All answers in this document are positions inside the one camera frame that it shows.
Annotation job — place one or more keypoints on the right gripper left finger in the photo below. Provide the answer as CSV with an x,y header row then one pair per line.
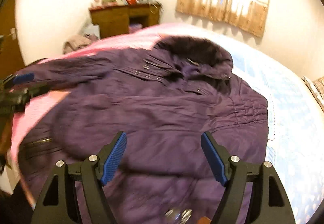
x,y
57,202

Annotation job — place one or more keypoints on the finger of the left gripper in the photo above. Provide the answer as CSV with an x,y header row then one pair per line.
x,y
22,79

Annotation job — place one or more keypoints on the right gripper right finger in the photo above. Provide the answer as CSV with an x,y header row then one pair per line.
x,y
268,202

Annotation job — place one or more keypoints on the purple padded winter jacket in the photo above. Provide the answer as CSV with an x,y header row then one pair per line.
x,y
163,99

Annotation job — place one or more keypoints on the pile of clothes on floor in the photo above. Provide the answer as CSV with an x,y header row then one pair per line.
x,y
77,42

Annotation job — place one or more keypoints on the pink and blue bedsheet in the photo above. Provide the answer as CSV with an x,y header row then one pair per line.
x,y
295,139

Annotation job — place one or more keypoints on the brown wooden desk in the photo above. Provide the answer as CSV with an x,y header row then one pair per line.
x,y
116,20

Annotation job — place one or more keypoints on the patterned pillow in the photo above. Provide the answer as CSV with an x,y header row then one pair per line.
x,y
316,89

